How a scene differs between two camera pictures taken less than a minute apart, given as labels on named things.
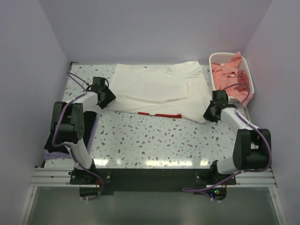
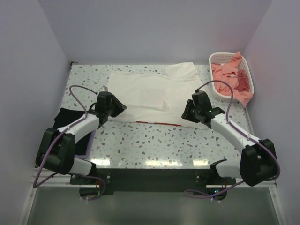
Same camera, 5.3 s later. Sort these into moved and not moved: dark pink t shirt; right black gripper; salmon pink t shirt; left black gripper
Moved: left black gripper; right black gripper
Not moved: salmon pink t shirt; dark pink t shirt
